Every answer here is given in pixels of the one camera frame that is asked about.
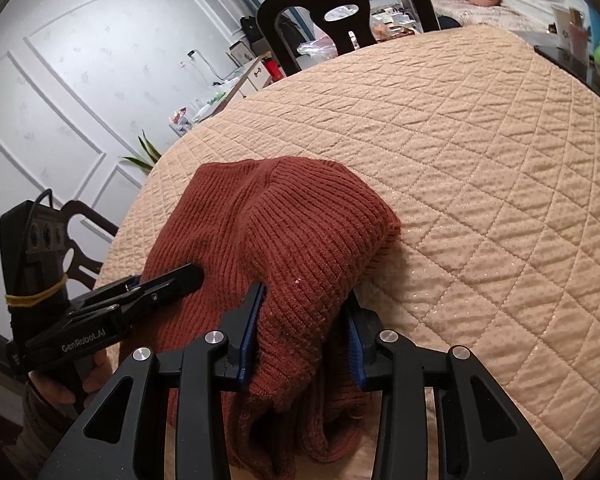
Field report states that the rust red knit sweater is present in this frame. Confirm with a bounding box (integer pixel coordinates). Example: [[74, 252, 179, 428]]
[[120, 157, 401, 479]]

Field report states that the person's left hand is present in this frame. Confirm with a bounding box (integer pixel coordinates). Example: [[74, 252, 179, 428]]
[[28, 350, 112, 410]]

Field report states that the black chair near left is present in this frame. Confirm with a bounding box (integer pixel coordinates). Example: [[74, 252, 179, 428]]
[[60, 200, 118, 290]]

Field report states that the black chair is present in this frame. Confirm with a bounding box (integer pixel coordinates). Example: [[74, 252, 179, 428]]
[[60, 200, 118, 290], [257, 0, 440, 76]]

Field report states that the green potted plant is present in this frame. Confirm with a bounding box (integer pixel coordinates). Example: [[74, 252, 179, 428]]
[[121, 129, 162, 176]]

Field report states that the white low tv cabinet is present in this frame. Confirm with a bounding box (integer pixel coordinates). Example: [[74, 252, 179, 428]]
[[169, 56, 273, 136]]

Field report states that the peach quilted table cover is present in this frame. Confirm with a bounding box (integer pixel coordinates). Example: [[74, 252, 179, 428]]
[[99, 26, 600, 479]]

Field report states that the red fire extinguisher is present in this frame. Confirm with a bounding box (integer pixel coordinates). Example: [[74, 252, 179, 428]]
[[263, 56, 285, 82]]

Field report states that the black chair far side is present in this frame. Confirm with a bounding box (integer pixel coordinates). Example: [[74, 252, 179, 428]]
[[257, 0, 440, 76]]

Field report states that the pink cup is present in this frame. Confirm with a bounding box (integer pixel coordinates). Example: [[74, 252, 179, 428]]
[[568, 22, 588, 64]]

